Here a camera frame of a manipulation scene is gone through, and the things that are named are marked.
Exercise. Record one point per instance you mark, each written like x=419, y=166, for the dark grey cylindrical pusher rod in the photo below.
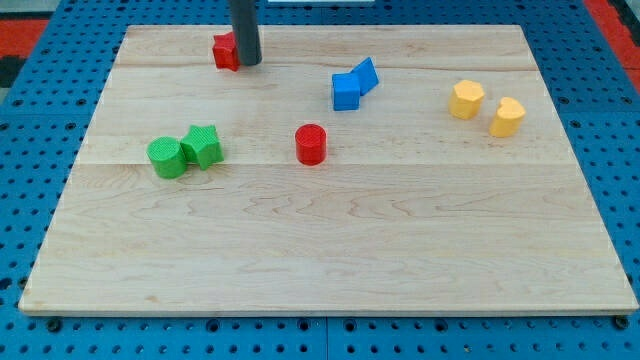
x=246, y=31

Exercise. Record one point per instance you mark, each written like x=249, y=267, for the red star block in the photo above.
x=225, y=52

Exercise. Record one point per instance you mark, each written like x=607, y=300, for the blue slanted square block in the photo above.
x=367, y=76

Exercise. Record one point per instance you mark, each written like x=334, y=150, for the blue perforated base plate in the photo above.
x=48, y=109

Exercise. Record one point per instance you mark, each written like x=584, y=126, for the light wooden board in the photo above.
x=413, y=212

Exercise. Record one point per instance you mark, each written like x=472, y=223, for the green cylinder block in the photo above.
x=167, y=158

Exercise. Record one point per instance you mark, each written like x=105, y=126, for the green star block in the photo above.
x=201, y=146

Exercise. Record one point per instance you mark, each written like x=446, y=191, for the yellow heart block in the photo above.
x=507, y=118

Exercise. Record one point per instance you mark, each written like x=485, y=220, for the red cylinder block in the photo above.
x=311, y=141

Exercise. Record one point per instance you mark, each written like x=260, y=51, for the blue cube block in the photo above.
x=345, y=92

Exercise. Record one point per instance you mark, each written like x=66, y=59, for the yellow hexagon block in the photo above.
x=466, y=99

